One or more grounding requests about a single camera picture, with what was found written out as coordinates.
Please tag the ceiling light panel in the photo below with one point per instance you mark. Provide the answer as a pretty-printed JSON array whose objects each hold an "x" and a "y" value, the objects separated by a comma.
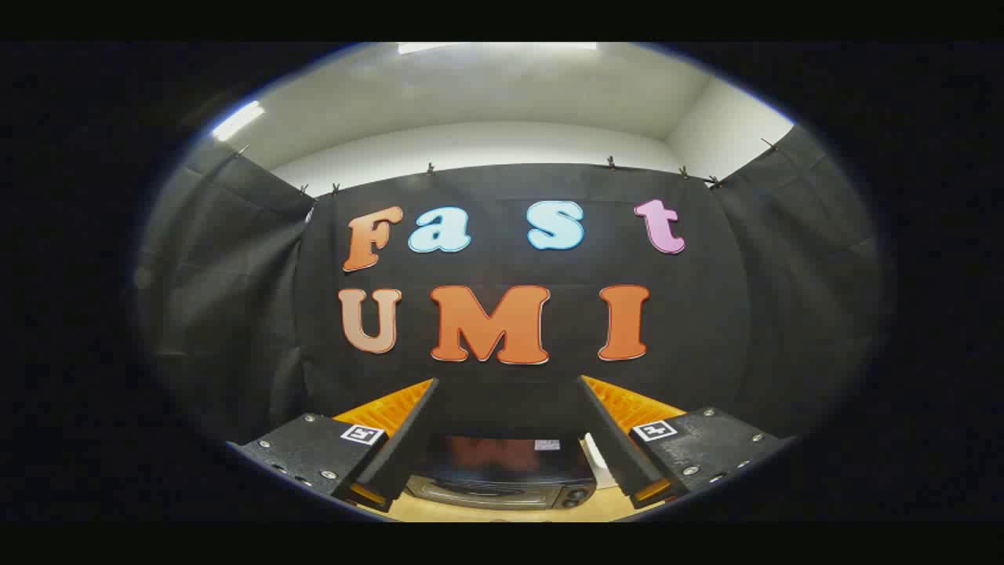
[{"x": 237, "y": 120}]

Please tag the black toaster oven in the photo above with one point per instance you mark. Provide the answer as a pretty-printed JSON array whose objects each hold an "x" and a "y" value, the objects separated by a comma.
[{"x": 502, "y": 471}]

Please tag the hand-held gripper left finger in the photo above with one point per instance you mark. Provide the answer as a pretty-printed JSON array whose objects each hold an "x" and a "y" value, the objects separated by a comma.
[{"x": 412, "y": 439}]

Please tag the white rectangular box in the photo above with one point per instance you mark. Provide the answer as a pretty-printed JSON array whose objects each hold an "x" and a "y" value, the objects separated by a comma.
[{"x": 598, "y": 463}]

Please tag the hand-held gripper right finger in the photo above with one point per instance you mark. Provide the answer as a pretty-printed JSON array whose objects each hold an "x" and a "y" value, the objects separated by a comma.
[{"x": 608, "y": 439}]

